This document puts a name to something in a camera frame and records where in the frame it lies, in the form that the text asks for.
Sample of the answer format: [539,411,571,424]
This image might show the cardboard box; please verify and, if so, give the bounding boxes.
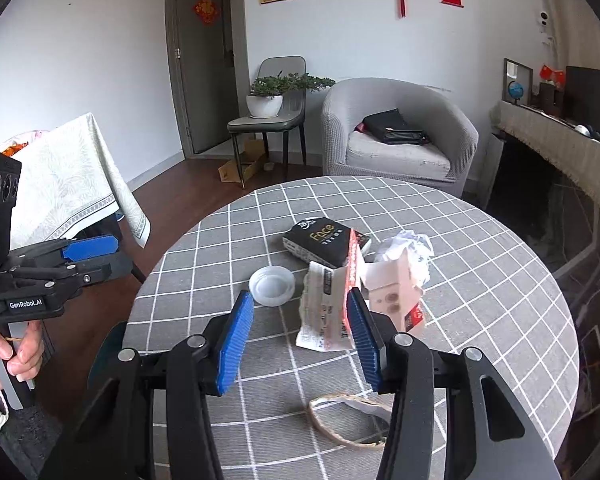
[219,137,270,184]

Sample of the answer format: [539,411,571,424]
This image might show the red door ornament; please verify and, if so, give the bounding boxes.
[192,0,220,26]

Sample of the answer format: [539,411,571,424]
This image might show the white carton box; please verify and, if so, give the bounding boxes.
[361,250,426,333]

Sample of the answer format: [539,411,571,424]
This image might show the red white packaging card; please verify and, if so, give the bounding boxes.
[295,229,367,352]

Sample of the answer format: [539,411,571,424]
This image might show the black monitor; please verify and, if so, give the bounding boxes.
[565,65,600,131]

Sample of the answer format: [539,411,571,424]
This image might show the white paper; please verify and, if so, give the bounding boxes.
[372,230,435,291]

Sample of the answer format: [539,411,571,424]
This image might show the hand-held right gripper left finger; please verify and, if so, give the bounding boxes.
[39,290,256,480]

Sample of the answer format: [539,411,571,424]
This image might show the grey armchair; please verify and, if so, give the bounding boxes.
[321,77,480,198]

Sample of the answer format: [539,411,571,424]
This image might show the dark teal trash bin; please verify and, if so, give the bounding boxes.
[87,322,128,396]

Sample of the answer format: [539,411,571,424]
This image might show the framed picture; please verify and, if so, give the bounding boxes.
[502,58,533,106]

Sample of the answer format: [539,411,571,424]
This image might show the grey door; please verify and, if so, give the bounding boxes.
[165,0,251,161]

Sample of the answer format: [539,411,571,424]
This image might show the white security camera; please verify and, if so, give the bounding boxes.
[532,10,556,48]

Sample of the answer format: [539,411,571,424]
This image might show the potted plant white pot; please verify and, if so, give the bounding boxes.
[246,72,337,119]

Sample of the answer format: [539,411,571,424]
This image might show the beige fringed cloth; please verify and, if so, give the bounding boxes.
[495,100,600,241]

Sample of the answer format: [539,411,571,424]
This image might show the grey checked tablecloth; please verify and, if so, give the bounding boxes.
[122,175,581,480]

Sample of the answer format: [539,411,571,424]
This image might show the white patterned tablecloth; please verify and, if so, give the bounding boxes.
[0,112,152,251]

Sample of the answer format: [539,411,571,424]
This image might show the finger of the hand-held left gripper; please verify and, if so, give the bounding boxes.
[32,251,133,295]
[10,233,121,270]

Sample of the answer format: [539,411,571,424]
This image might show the black handbag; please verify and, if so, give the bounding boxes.
[362,108,430,147]

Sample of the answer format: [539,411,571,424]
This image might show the white plastic lid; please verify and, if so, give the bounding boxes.
[248,266,296,307]

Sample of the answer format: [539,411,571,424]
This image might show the black printed box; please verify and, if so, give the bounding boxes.
[282,216,372,268]

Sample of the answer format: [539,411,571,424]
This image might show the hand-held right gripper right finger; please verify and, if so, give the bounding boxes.
[346,287,563,480]

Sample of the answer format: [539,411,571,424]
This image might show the grey dining chair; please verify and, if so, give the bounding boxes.
[227,56,308,188]

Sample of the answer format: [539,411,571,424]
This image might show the small red flags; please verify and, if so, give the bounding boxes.
[537,64,566,86]

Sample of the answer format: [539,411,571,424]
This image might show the large cardboard tape ring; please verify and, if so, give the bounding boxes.
[307,392,396,451]

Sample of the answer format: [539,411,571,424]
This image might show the orange snack packets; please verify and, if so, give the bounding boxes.
[0,130,48,158]

